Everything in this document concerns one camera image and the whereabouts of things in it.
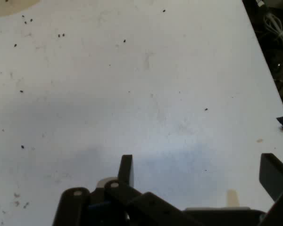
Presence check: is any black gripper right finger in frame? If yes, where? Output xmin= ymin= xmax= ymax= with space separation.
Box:
xmin=259 ymin=153 xmax=283 ymax=226

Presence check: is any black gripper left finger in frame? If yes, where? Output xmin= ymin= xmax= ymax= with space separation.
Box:
xmin=52 ymin=154 xmax=196 ymax=226

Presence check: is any white cable bundle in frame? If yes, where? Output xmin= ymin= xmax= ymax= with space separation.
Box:
xmin=263 ymin=13 xmax=283 ymax=55

